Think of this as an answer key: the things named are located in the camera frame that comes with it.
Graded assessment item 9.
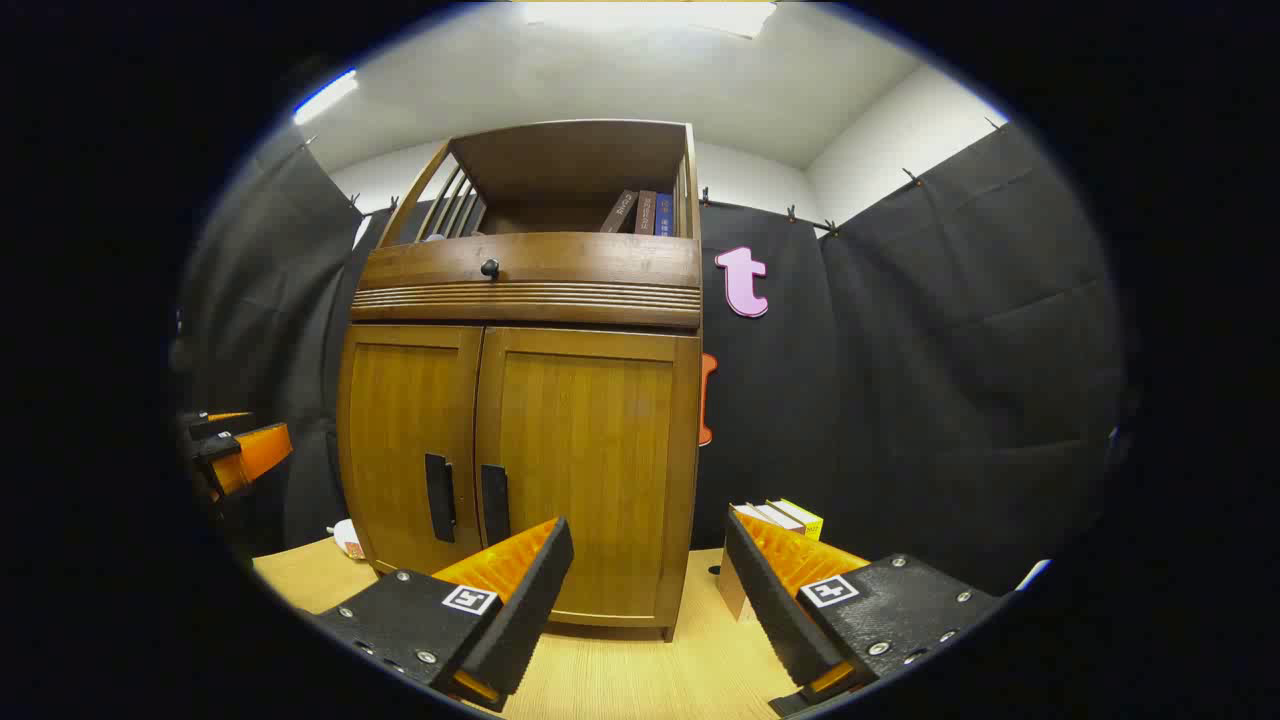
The wooden shoe cabinet door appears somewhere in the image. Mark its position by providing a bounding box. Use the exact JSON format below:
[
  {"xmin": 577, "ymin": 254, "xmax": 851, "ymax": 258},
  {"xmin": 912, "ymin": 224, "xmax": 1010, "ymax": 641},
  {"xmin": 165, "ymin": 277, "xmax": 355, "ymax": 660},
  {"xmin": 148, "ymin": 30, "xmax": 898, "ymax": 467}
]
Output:
[
  {"xmin": 338, "ymin": 324, "xmax": 487, "ymax": 577},
  {"xmin": 475, "ymin": 327, "xmax": 702, "ymax": 631}
]

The ceiling light panel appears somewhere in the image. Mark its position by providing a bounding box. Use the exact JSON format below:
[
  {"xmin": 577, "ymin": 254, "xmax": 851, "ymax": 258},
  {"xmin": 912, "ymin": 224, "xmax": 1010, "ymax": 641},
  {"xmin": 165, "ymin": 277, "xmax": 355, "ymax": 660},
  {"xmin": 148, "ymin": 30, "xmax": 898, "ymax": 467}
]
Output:
[
  {"xmin": 293, "ymin": 70, "xmax": 359, "ymax": 126},
  {"xmin": 520, "ymin": 0, "xmax": 779, "ymax": 39}
]

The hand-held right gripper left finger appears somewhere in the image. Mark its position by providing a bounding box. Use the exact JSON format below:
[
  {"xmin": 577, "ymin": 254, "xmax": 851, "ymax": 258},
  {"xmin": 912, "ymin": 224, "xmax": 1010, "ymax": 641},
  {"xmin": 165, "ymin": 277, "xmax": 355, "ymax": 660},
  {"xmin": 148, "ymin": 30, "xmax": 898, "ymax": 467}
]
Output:
[{"xmin": 305, "ymin": 515, "xmax": 576, "ymax": 713}]

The wooden cabinet drawer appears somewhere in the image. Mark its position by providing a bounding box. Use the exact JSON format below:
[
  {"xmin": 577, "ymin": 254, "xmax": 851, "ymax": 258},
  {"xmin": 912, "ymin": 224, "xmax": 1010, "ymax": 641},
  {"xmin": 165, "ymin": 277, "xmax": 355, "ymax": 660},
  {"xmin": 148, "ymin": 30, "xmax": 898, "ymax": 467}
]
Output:
[{"xmin": 358, "ymin": 232, "xmax": 703, "ymax": 293}]

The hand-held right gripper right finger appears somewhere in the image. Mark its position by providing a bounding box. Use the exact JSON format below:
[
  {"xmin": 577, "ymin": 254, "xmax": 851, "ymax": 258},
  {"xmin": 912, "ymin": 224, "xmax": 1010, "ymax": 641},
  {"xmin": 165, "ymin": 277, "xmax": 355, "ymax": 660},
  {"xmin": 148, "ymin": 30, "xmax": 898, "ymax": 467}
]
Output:
[{"xmin": 722, "ymin": 508, "xmax": 1006, "ymax": 717}]

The wooden double-door shoe cabinet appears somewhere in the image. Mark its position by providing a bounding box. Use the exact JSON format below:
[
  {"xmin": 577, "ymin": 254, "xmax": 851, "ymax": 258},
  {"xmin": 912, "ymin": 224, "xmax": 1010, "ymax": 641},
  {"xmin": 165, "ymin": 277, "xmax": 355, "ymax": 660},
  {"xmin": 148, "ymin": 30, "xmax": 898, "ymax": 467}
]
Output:
[{"xmin": 337, "ymin": 120, "xmax": 704, "ymax": 641}]

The black door handle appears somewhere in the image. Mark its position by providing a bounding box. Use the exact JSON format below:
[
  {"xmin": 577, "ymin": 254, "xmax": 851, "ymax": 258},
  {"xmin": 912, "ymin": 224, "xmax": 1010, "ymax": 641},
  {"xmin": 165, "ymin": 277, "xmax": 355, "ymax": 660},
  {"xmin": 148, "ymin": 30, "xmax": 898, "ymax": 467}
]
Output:
[
  {"xmin": 425, "ymin": 453, "xmax": 459, "ymax": 544},
  {"xmin": 480, "ymin": 463, "xmax": 512, "ymax": 547}
]

